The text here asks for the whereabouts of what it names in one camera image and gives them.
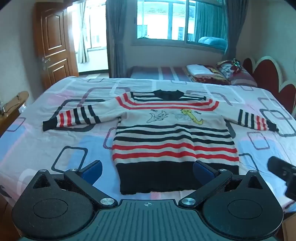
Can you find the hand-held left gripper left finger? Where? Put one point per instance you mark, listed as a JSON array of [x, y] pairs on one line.
[[93, 172]]

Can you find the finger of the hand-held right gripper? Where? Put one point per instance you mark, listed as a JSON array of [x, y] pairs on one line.
[[277, 165]]

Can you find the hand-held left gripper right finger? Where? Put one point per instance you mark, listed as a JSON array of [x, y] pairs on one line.
[[203, 170]]

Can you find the striped knit sweater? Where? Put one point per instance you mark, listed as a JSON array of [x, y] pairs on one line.
[[171, 139]]

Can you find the bed with patterned sheet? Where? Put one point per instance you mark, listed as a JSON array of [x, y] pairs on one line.
[[57, 139]]

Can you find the red scalloped headboard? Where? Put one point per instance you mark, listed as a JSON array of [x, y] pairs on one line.
[[268, 76]]

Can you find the folded blankets stack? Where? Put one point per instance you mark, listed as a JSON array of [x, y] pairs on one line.
[[212, 78]]

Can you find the plaid pillow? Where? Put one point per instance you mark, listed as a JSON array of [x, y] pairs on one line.
[[240, 77]]

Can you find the folded white cloth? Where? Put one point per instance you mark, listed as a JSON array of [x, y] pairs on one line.
[[200, 69]]

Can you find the wooden furniture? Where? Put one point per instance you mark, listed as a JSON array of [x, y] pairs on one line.
[[11, 111]]

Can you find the bed with striped sheet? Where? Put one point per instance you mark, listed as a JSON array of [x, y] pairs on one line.
[[159, 73]]

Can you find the colourful small cloth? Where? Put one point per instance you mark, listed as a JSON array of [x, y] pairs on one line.
[[236, 64]]

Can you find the blue cushion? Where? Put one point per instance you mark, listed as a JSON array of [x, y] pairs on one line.
[[214, 42]]

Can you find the wooden door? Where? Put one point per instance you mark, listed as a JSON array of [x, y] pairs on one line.
[[55, 46]]

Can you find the grey curtain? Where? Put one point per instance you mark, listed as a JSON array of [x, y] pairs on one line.
[[233, 27], [115, 39]]

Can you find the white sheer curtain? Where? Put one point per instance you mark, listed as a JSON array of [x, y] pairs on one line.
[[82, 34]]

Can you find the sliding glass window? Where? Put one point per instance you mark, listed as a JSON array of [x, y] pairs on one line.
[[166, 20]]

